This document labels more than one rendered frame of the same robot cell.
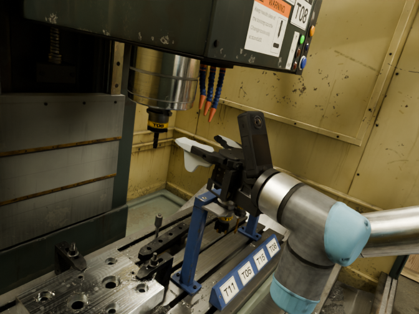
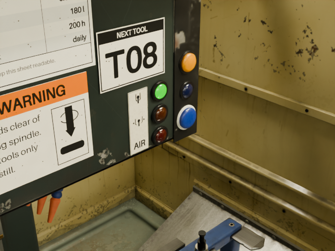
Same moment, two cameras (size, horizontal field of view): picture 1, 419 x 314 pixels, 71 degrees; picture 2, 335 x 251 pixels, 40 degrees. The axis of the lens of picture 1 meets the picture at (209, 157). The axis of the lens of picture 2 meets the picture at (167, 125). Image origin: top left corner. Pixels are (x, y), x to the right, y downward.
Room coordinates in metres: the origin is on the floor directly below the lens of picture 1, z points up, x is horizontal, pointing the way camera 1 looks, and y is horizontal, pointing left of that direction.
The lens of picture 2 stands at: (0.28, -0.31, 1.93)
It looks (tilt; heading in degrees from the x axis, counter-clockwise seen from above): 27 degrees down; 14
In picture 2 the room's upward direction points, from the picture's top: straight up
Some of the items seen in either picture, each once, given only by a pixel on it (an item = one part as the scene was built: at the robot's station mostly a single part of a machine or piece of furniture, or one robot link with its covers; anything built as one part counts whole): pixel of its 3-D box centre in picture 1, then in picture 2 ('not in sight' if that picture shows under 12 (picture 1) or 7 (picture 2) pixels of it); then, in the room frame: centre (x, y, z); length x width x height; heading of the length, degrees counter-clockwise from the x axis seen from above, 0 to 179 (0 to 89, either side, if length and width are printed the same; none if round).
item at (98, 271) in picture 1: (94, 298); not in sight; (0.60, 0.23, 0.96); 0.29 x 0.23 x 0.05; 147
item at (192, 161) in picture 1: (191, 157); not in sight; (0.53, 0.03, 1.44); 0.09 x 0.03 x 0.06; 70
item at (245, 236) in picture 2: not in sight; (250, 239); (1.13, -0.29, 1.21); 0.07 x 0.05 x 0.01; 57
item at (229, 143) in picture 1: (225, 152); not in sight; (0.60, -0.03, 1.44); 0.09 x 0.03 x 0.06; 21
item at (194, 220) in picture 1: (192, 247); not in sight; (0.79, 0.00, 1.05); 0.10 x 0.05 x 0.30; 57
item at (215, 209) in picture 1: (216, 210); not in sight; (0.76, -0.05, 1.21); 0.07 x 0.05 x 0.01; 57
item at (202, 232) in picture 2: not in sight; (201, 239); (0.99, -0.20, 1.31); 0.02 x 0.02 x 0.03
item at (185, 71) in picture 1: (164, 76); not in sight; (0.71, 0.14, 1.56); 0.16 x 0.16 x 0.12
